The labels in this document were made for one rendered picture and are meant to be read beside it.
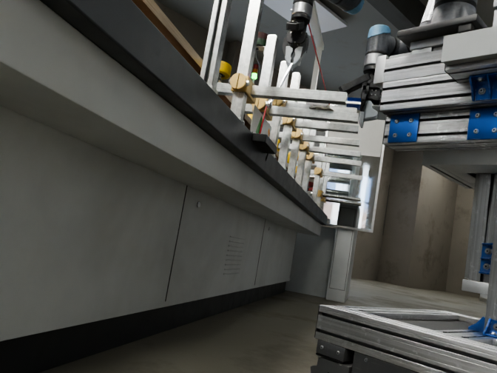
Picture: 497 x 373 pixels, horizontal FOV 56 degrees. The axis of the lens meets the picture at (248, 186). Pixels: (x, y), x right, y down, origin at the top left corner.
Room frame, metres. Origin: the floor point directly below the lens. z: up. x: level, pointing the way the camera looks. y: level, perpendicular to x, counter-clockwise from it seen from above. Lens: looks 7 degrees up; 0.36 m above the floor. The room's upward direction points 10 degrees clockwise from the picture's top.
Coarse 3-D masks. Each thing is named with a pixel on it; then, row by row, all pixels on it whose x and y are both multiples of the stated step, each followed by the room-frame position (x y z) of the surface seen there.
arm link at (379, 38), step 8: (376, 24) 1.52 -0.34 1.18; (384, 24) 1.52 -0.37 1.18; (376, 32) 1.52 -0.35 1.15; (384, 32) 1.51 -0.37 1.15; (368, 40) 1.54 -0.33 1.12; (376, 40) 1.51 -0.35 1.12; (384, 40) 1.51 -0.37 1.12; (392, 40) 1.53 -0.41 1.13; (368, 48) 1.53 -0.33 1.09; (376, 48) 1.51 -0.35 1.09; (384, 48) 1.51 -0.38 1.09; (392, 48) 1.53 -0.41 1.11
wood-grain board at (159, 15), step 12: (132, 0) 1.03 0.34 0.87; (144, 0) 1.04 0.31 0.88; (144, 12) 1.08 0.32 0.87; (156, 12) 1.09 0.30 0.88; (156, 24) 1.14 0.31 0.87; (168, 24) 1.16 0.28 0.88; (168, 36) 1.21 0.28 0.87; (180, 36) 1.24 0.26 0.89; (180, 48) 1.27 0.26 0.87; (192, 48) 1.32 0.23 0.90; (192, 60) 1.35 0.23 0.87; (228, 96) 1.68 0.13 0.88; (276, 156) 2.62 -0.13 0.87
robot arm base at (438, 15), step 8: (448, 0) 1.23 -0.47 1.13; (456, 0) 1.22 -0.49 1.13; (464, 0) 1.22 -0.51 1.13; (472, 0) 1.22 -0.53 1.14; (440, 8) 1.25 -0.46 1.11; (448, 8) 1.23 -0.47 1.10; (456, 8) 1.22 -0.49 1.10; (464, 8) 1.22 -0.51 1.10; (472, 8) 1.23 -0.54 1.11; (432, 16) 1.28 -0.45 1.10; (440, 16) 1.23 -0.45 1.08; (448, 16) 1.22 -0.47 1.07; (456, 16) 1.21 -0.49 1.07
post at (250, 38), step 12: (252, 0) 1.36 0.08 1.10; (252, 12) 1.35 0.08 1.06; (252, 24) 1.35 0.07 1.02; (252, 36) 1.35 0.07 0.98; (252, 48) 1.35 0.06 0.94; (240, 60) 1.36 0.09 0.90; (252, 60) 1.37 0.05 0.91; (240, 72) 1.36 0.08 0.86; (240, 96) 1.35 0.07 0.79; (240, 108) 1.35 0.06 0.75
